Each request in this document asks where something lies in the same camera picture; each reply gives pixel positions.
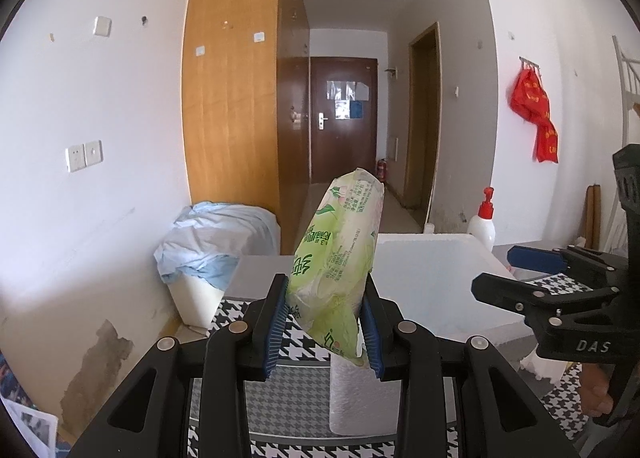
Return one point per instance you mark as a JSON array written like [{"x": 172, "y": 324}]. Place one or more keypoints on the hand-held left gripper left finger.
[{"x": 276, "y": 325}]

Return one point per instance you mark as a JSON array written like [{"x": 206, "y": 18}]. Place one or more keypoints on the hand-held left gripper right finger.
[{"x": 370, "y": 333}]

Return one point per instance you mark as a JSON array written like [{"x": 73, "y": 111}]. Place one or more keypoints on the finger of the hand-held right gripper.
[
  {"x": 537, "y": 259},
  {"x": 505, "y": 290}
]

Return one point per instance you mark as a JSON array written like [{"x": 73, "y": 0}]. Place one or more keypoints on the white foam box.
[{"x": 440, "y": 283}]

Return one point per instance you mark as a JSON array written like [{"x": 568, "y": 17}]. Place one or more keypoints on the green tissue pack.
[{"x": 336, "y": 258}]

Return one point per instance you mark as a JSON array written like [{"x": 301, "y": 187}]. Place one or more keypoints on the person's right hand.
[{"x": 596, "y": 388}]

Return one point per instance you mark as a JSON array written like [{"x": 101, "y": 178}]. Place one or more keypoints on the white pump bottle red cap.
[{"x": 482, "y": 228}]

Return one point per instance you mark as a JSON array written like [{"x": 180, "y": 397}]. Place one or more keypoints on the white paper towel roll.
[{"x": 365, "y": 403}]

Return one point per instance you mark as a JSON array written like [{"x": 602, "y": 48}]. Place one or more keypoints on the wooden sticks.
[{"x": 593, "y": 215}]

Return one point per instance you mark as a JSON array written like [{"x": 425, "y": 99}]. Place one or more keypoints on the white bin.
[{"x": 197, "y": 300}]

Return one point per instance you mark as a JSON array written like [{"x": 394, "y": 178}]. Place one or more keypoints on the houndstooth tablecloth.
[{"x": 300, "y": 413}]

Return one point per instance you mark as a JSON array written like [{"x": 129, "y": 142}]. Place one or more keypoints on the red hanging bags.
[{"x": 535, "y": 108}]

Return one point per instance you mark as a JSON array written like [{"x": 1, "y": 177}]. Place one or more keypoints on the red fire extinguisher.
[{"x": 381, "y": 171}]

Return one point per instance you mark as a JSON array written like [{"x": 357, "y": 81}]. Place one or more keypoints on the dark brown door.
[{"x": 342, "y": 133}]

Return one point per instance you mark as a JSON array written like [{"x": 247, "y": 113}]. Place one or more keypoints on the wooden wardrobe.
[{"x": 235, "y": 103}]

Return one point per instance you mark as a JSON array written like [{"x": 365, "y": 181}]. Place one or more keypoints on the printed paper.
[{"x": 30, "y": 425}]

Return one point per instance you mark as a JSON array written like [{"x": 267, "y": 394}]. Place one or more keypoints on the wooden doorway frame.
[{"x": 424, "y": 123}]

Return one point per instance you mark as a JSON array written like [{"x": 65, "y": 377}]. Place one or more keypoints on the wall hook rack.
[{"x": 530, "y": 63}]

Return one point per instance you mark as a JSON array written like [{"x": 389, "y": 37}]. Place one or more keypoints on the white wall socket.
[{"x": 83, "y": 155}]

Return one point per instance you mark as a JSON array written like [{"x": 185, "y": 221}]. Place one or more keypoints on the white wall switch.
[{"x": 102, "y": 26}]

